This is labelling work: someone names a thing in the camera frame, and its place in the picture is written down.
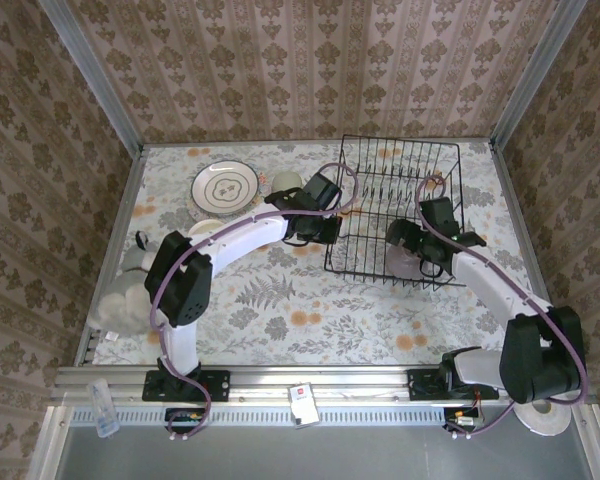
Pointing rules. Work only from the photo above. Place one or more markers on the lavender bowl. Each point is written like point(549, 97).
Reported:
point(400, 262)

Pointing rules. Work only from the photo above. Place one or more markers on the pale green frosted cup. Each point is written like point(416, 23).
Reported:
point(285, 181)

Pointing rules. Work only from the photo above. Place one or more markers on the white plate with flower outline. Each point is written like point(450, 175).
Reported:
point(225, 189)

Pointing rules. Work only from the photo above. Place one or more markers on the cream white bowl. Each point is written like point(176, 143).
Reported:
point(202, 227)

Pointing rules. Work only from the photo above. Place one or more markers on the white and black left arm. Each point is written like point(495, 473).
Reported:
point(240, 240)

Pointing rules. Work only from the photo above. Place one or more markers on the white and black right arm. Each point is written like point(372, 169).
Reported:
point(490, 290)

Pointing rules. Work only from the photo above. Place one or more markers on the floral patterned tablecloth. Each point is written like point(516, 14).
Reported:
point(280, 310)

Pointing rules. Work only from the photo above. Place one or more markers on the white box with red logo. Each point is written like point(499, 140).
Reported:
point(302, 407)

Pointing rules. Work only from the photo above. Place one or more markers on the grey white plush toy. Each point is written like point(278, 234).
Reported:
point(125, 305)

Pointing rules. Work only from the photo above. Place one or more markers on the white tape roll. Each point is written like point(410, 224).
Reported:
point(555, 425)

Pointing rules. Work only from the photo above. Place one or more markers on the clear plastic bottle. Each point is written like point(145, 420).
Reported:
point(102, 415)

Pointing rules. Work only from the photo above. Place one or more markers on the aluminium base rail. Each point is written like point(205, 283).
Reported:
point(280, 382)

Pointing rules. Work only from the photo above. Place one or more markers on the aluminium frame post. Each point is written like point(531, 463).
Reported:
point(532, 75)
point(96, 75)

